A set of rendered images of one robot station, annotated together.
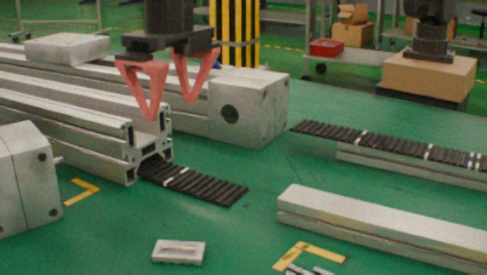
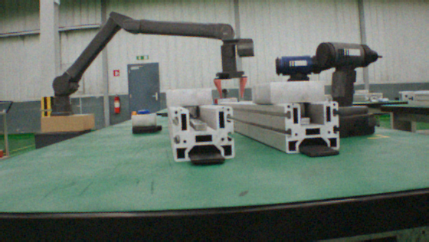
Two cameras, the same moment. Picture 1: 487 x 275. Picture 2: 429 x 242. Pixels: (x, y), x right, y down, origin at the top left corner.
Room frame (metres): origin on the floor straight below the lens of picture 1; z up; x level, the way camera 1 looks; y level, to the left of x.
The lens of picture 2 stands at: (1.52, 1.25, 0.88)
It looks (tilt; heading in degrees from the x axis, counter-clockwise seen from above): 3 degrees down; 233
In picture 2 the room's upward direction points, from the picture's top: 3 degrees counter-clockwise
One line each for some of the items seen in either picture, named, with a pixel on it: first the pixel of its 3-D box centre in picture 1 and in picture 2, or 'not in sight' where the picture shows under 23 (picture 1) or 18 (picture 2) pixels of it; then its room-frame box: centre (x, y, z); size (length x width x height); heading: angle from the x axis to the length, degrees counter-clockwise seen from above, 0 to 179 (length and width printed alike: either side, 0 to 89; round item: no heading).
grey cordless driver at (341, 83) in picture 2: not in sight; (355, 88); (0.68, 0.73, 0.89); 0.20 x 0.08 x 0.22; 164
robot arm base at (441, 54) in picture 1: (430, 40); (62, 106); (1.03, -0.44, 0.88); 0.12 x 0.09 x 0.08; 62
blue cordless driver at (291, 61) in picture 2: not in sight; (309, 91); (0.56, 0.49, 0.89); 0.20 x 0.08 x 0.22; 132
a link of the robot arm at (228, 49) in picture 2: not in sight; (230, 51); (0.53, 0.09, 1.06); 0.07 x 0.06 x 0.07; 133
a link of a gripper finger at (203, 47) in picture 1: (183, 70); (224, 86); (0.56, 0.07, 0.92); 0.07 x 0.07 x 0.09; 59
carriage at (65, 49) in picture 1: (67, 54); (187, 103); (0.93, 0.37, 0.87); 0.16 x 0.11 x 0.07; 59
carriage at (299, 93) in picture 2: not in sight; (286, 99); (0.89, 0.69, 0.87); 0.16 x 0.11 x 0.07; 59
